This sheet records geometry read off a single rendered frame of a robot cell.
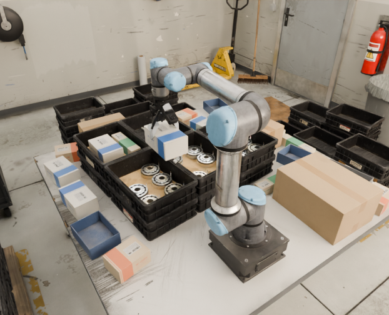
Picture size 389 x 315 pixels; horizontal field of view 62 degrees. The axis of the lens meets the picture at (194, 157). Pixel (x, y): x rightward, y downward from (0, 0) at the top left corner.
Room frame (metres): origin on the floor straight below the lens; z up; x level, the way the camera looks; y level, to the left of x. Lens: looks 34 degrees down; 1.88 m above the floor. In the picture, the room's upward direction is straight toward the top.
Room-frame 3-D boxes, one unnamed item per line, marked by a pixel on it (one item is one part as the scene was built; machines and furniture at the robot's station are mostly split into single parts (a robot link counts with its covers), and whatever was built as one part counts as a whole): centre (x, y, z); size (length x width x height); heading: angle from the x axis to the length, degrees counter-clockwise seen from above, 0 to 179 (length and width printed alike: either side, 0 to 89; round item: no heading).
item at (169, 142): (1.33, 0.14, 1.10); 0.20 x 0.12 x 0.09; 34
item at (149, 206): (1.29, 0.22, 0.92); 0.40 x 0.30 x 0.02; 39
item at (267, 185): (1.46, -0.45, 0.73); 0.24 x 0.06 x 0.06; 123
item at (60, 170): (1.54, 0.77, 0.75); 0.20 x 0.12 x 0.09; 45
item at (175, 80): (1.27, 0.08, 1.41); 0.11 x 0.11 x 0.08; 34
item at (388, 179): (2.04, -1.30, 0.37); 0.40 x 0.30 x 0.45; 34
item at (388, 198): (1.32, -0.97, 0.74); 0.16 x 0.12 x 0.07; 130
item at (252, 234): (1.02, -0.24, 0.85); 0.15 x 0.15 x 0.10
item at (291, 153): (1.70, -0.64, 0.74); 0.20 x 0.15 x 0.07; 44
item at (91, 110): (2.79, 1.08, 0.37); 0.40 x 0.30 x 0.45; 124
